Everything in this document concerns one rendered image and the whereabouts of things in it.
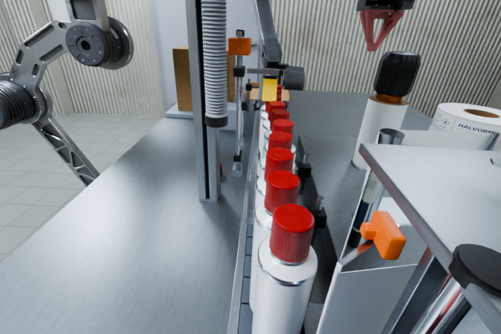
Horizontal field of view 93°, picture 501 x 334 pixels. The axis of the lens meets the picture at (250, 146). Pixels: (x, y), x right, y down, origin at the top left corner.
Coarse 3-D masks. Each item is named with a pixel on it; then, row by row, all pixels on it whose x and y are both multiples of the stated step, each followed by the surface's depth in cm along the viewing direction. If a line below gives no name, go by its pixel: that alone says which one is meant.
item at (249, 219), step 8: (256, 120) 72; (256, 128) 67; (256, 136) 62; (256, 144) 58; (256, 152) 54; (256, 160) 51; (248, 192) 41; (248, 200) 39; (248, 208) 37; (248, 216) 36
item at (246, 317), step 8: (256, 168) 63; (256, 176) 60; (248, 224) 45; (248, 232) 44; (248, 240) 42; (248, 248) 40; (248, 256) 39; (248, 264) 38; (248, 272) 37; (248, 280) 35; (248, 288) 34; (248, 296) 33; (248, 304) 33; (240, 312) 31; (248, 312) 31; (240, 320) 31; (248, 320) 31; (240, 328) 30; (248, 328) 30
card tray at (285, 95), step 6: (252, 84) 165; (258, 84) 165; (252, 90) 158; (258, 90) 159; (282, 90) 162; (288, 90) 147; (246, 96) 144; (252, 96) 145; (282, 96) 148; (288, 96) 142
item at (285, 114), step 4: (272, 112) 42; (276, 112) 42; (280, 112) 42; (284, 112) 42; (288, 112) 42; (272, 116) 41; (276, 116) 41; (280, 116) 41; (284, 116) 41; (288, 116) 41; (272, 120) 42; (272, 124) 42; (268, 132) 43; (264, 136) 44; (264, 140) 44; (264, 144) 44; (264, 148) 44; (264, 152) 45
